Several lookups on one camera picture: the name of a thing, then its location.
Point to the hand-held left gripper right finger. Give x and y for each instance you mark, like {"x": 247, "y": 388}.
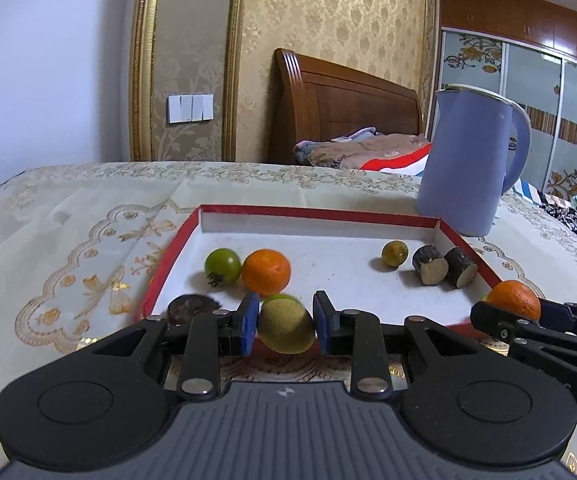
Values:
{"x": 321, "y": 325}

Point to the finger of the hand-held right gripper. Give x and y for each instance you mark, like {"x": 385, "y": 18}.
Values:
{"x": 493, "y": 320}
{"x": 558, "y": 314}

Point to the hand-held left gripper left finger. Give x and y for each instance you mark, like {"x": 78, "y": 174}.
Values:
{"x": 248, "y": 327}

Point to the small orange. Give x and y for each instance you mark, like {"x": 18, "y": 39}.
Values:
{"x": 513, "y": 297}

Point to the large yellow-green fruit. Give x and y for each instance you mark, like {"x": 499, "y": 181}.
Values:
{"x": 287, "y": 327}

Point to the green tomato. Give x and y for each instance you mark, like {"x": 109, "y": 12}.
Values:
{"x": 281, "y": 298}
{"x": 223, "y": 264}

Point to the large orange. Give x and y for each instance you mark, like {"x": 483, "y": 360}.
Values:
{"x": 267, "y": 271}

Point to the dark sugarcane piece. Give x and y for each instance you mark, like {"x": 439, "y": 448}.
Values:
{"x": 463, "y": 267}
{"x": 191, "y": 307}
{"x": 431, "y": 267}

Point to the red cardboard box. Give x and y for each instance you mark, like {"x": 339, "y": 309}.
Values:
{"x": 328, "y": 260}

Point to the dark green lime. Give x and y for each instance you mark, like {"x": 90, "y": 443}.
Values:
{"x": 395, "y": 254}

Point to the blue kettle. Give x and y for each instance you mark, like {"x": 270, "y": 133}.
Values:
{"x": 463, "y": 170}

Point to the brown blanket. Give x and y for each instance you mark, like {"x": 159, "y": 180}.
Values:
{"x": 348, "y": 152}

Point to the red white blue striped cloth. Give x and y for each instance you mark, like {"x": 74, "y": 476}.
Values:
{"x": 398, "y": 160}

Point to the grey-blue cloth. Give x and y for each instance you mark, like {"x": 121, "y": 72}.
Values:
{"x": 361, "y": 135}

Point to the wooden bed headboard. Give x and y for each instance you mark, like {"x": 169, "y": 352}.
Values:
{"x": 343, "y": 105}

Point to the wardrobe with patterned doors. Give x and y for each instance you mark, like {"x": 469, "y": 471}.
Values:
{"x": 538, "y": 75}

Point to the white light switch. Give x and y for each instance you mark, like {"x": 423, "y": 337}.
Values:
{"x": 191, "y": 108}

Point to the gold wall moulding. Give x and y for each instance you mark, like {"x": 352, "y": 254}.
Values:
{"x": 141, "y": 60}

